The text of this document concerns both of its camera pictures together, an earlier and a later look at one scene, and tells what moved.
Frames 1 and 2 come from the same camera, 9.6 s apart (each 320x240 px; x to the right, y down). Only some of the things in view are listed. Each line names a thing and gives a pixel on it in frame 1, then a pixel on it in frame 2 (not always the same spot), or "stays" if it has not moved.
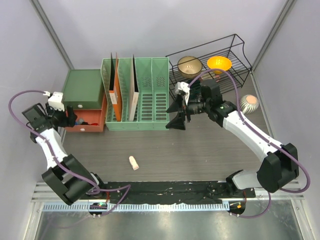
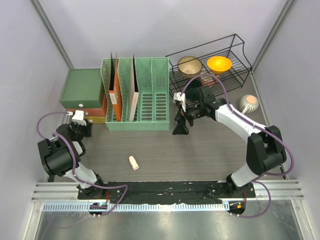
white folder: [134, 94] stays
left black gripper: [71, 117] to [87, 128]
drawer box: [84, 92] stays
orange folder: [114, 95] stays
